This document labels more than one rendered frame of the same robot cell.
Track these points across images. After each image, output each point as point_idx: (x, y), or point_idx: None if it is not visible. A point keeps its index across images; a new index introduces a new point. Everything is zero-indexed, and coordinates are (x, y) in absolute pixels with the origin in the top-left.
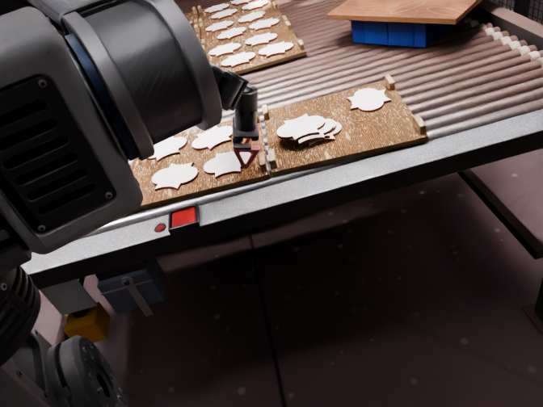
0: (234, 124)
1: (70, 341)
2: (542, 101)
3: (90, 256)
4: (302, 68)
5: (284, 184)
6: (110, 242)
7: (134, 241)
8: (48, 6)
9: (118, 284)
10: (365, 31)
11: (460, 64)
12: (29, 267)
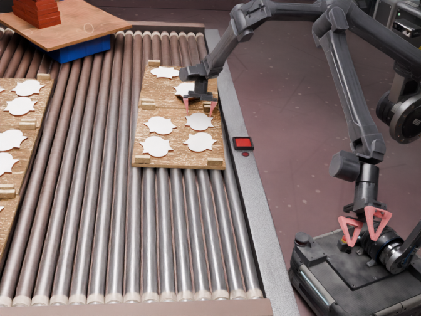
0: (202, 92)
1: (389, 90)
2: (203, 44)
3: (261, 182)
4: (74, 88)
5: (225, 111)
6: (251, 174)
7: (254, 163)
8: (307, 10)
9: None
10: (71, 52)
11: (141, 48)
12: (264, 211)
